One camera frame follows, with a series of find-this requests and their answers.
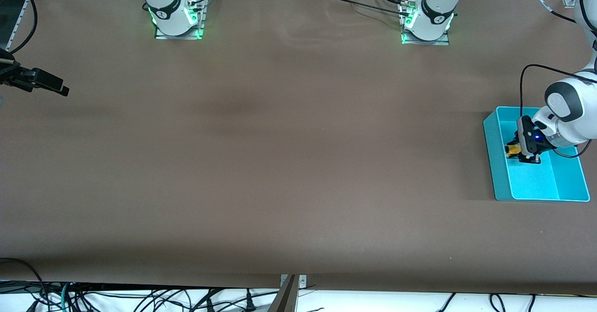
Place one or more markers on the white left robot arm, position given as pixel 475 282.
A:
pixel 569 111

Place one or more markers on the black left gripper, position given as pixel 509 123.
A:
pixel 539 148

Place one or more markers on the yellow beetle toy car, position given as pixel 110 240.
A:
pixel 513 150

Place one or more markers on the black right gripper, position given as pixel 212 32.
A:
pixel 13 75

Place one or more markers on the cyan plastic bin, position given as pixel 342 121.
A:
pixel 531 181

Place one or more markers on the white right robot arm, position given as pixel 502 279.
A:
pixel 168 9

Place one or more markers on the metal table edge bracket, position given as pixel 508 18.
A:
pixel 302 281

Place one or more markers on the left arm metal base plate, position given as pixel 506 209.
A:
pixel 443 41

